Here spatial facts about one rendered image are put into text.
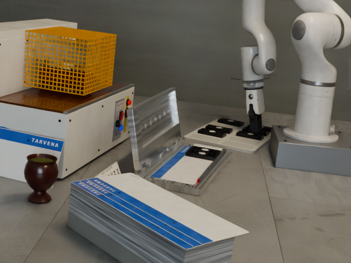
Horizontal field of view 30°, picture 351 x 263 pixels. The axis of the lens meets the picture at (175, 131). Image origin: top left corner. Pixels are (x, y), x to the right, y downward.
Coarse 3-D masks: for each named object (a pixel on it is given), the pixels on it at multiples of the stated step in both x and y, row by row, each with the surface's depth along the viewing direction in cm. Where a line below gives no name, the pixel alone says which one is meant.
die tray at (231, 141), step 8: (216, 120) 273; (200, 128) 255; (232, 128) 261; (240, 128) 263; (184, 136) 240; (192, 136) 241; (200, 136) 243; (208, 136) 244; (232, 136) 248; (264, 136) 254; (208, 144) 236; (216, 144) 235; (224, 144) 235; (232, 144) 237; (240, 144) 238; (248, 144) 239; (256, 144) 241; (264, 144) 245; (248, 152) 231
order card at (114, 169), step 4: (112, 164) 179; (116, 164) 182; (108, 168) 176; (112, 168) 179; (116, 168) 181; (100, 172) 172; (104, 172) 174; (108, 172) 176; (112, 172) 178; (116, 172) 181; (120, 172) 183; (96, 176) 168; (100, 176) 171
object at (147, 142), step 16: (160, 96) 206; (176, 96) 223; (128, 112) 182; (144, 112) 194; (160, 112) 209; (176, 112) 223; (144, 128) 193; (160, 128) 208; (176, 128) 221; (144, 144) 192; (160, 144) 203; (144, 160) 188
